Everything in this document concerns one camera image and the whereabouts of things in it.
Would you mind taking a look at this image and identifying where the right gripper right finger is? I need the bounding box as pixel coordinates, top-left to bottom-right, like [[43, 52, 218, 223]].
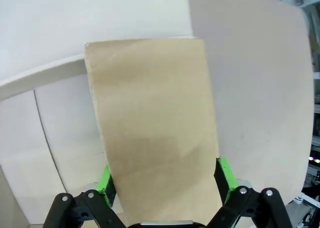
[[207, 157, 294, 228]]

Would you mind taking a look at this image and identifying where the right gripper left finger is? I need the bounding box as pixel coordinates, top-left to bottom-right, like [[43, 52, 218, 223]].
[[43, 163, 131, 228]]

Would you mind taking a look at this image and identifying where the brown cardboard box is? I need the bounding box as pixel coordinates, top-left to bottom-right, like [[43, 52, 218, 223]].
[[84, 38, 223, 226]]

